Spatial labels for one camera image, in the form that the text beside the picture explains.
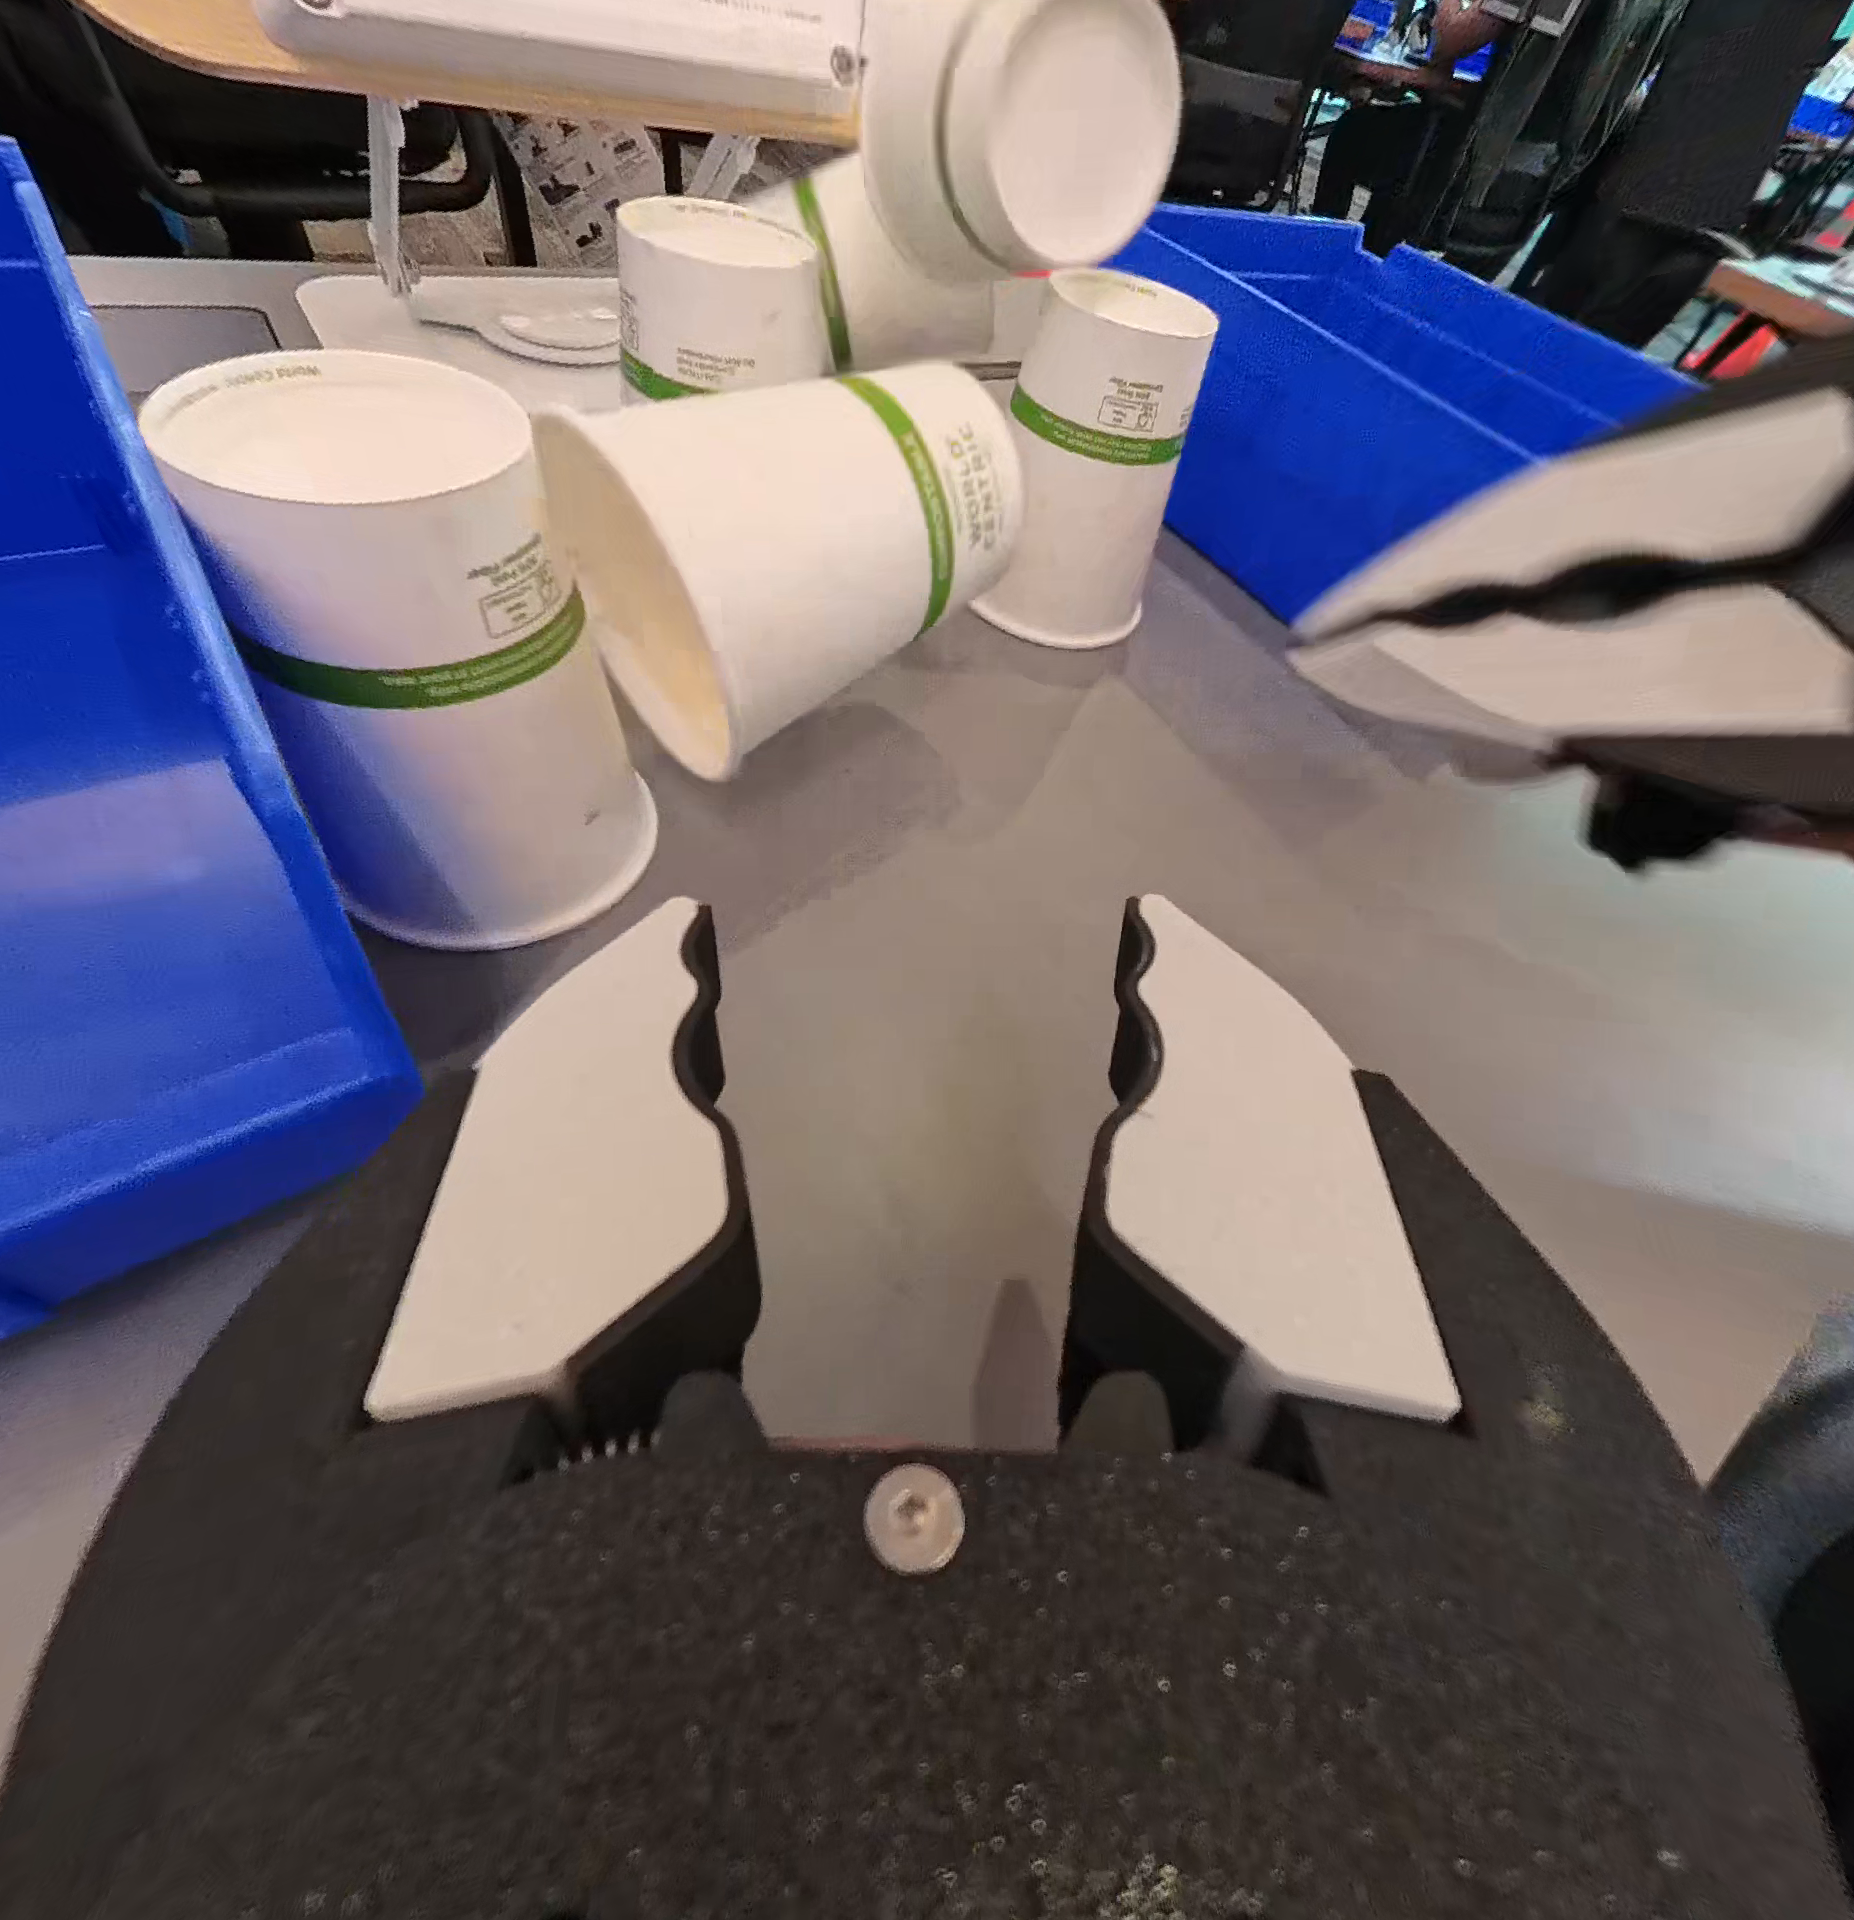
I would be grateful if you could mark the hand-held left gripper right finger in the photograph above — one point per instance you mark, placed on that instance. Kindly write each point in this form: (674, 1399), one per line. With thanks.
(1271, 1202)

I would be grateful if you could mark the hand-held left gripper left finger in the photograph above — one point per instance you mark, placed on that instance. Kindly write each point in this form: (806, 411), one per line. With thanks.
(571, 1202)

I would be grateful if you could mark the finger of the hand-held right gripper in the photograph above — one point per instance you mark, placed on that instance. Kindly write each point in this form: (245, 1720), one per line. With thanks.
(1618, 668)
(1618, 501)

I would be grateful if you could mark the blue plastic bin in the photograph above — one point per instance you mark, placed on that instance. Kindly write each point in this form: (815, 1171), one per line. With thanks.
(116, 903)
(1319, 421)

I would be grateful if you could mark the white paper cup green band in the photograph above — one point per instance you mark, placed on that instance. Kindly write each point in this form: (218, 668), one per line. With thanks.
(417, 779)
(1061, 120)
(1080, 531)
(784, 543)
(903, 317)
(701, 300)

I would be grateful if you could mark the wooden desk black legs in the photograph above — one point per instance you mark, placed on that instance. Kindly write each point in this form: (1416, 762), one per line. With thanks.
(1795, 287)

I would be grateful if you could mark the black office chair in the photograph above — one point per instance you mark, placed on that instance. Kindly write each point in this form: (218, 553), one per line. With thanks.
(268, 181)
(1258, 106)

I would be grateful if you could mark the white board stand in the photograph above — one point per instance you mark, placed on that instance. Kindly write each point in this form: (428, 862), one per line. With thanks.
(417, 308)

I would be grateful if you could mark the printed paper sheet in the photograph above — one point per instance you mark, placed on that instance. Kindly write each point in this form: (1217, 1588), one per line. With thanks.
(583, 181)

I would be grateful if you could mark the wooden instruction board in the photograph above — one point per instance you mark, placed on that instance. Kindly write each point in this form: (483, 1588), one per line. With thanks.
(187, 39)

